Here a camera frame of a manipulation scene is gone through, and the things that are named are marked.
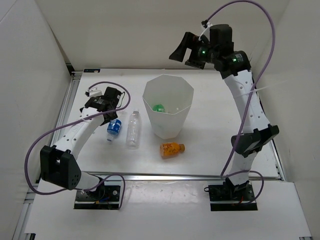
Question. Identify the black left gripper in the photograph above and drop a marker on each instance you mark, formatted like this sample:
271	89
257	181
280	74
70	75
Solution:
105	122

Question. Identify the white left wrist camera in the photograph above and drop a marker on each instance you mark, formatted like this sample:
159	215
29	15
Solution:
93	92

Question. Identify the blue label clear plastic bottle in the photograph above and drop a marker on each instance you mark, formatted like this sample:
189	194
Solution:
113	129

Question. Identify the clear unlabelled plastic bottle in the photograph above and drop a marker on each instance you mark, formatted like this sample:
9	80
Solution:
134	130

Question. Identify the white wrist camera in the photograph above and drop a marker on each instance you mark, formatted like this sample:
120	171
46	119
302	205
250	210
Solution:
205	25
93	92

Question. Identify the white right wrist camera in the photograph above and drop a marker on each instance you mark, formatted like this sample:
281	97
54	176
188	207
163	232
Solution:
205	25

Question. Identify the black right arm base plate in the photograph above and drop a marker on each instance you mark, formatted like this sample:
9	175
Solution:
221	200

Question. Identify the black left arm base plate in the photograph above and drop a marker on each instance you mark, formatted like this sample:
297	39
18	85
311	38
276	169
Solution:
109	198

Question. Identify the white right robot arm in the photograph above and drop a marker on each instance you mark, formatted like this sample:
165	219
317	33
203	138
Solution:
235	69

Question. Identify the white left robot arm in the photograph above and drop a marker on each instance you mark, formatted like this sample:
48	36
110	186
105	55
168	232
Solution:
58	163

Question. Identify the white octagonal bin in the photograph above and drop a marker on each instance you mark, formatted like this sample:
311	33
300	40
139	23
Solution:
168	90

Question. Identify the orange plastic bottle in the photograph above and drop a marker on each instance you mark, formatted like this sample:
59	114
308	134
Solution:
171	149

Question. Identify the aluminium table edge rail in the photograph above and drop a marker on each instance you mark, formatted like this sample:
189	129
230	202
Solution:
211	122

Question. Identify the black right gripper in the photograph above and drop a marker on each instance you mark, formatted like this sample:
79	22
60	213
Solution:
190	41

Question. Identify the green plastic soda bottle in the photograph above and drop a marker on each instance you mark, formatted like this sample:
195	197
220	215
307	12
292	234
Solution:
159	108

